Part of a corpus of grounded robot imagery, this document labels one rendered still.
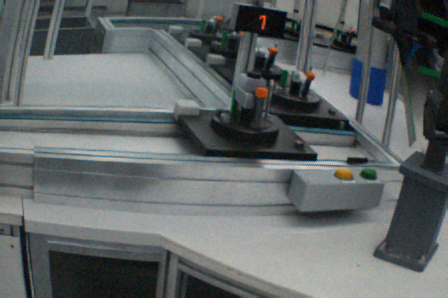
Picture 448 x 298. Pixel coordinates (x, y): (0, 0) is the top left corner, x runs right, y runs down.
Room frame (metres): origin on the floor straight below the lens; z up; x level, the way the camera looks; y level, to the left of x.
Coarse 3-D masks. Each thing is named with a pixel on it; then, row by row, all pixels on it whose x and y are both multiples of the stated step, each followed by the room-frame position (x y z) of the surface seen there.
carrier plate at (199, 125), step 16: (208, 112) 1.53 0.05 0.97; (192, 128) 1.40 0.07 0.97; (208, 128) 1.42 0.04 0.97; (288, 128) 1.52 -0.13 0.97; (208, 144) 1.33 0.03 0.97; (224, 144) 1.34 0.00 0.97; (240, 144) 1.36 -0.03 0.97; (256, 144) 1.38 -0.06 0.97; (272, 144) 1.39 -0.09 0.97; (288, 144) 1.41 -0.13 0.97; (304, 144) 1.43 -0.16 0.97; (304, 160) 1.38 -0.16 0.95
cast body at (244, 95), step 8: (248, 72) 1.45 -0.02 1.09; (256, 72) 1.46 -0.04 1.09; (240, 80) 1.46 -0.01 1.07; (248, 80) 1.43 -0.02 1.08; (256, 80) 1.44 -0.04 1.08; (264, 80) 1.44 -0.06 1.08; (240, 88) 1.46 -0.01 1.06; (248, 88) 1.43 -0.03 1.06; (240, 96) 1.45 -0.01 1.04; (248, 96) 1.42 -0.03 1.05; (248, 104) 1.42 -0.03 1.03; (264, 104) 1.43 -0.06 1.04
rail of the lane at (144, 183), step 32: (64, 160) 1.13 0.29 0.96; (96, 160) 1.16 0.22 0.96; (128, 160) 1.19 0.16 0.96; (160, 160) 1.22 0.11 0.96; (192, 160) 1.26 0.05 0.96; (224, 160) 1.28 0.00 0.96; (256, 160) 1.31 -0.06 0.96; (288, 160) 1.35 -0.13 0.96; (352, 160) 1.41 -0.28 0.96; (64, 192) 1.13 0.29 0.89; (96, 192) 1.16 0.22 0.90; (128, 192) 1.18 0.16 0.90; (160, 192) 1.21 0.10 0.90; (192, 192) 1.23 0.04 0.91; (224, 192) 1.25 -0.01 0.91; (256, 192) 1.28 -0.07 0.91; (384, 192) 1.40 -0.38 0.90
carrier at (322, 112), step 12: (276, 84) 1.77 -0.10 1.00; (300, 84) 1.77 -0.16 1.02; (276, 96) 1.72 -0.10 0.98; (288, 96) 1.73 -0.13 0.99; (300, 96) 1.72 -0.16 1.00; (312, 96) 1.79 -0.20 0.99; (264, 108) 1.65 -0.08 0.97; (276, 108) 1.67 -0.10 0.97; (288, 108) 1.69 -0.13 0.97; (300, 108) 1.71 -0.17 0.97; (312, 108) 1.73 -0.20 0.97; (324, 108) 1.77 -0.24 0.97; (288, 120) 1.64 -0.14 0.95; (300, 120) 1.65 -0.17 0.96; (312, 120) 1.67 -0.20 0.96; (324, 120) 1.68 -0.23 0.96; (336, 120) 1.69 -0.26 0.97; (348, 120) 1.71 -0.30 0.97
